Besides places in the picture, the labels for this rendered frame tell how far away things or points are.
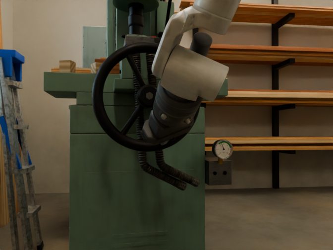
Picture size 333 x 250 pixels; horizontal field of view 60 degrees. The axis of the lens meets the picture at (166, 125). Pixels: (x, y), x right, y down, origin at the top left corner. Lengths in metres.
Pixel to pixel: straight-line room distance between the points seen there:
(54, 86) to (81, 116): 0.12
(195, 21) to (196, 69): 0.07
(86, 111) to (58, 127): 2.57
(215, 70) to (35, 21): 3.39
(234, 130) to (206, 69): 3.15
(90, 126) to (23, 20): 2.97
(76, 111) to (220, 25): 0.60
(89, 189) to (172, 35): 0.62
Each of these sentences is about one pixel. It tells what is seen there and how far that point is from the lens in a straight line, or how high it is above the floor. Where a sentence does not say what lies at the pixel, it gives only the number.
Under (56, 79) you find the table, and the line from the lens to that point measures 0.96.
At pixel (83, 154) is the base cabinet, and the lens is 0.94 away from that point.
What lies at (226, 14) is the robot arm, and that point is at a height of 0.89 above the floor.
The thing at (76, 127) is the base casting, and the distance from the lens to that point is 0.94.
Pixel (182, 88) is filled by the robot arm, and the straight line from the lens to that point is 0.49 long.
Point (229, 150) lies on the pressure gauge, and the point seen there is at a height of 0.66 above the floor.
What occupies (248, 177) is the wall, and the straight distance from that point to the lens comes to 3.72.
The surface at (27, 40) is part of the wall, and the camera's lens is 3.73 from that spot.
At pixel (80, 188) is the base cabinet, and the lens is 0.95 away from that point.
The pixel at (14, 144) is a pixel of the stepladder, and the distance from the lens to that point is 1.76.
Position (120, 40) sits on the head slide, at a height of 1.08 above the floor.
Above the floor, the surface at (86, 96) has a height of 0.82.
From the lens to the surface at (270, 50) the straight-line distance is 3.32.
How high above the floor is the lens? 0.73
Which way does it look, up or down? 1 degrees up
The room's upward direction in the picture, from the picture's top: straight up
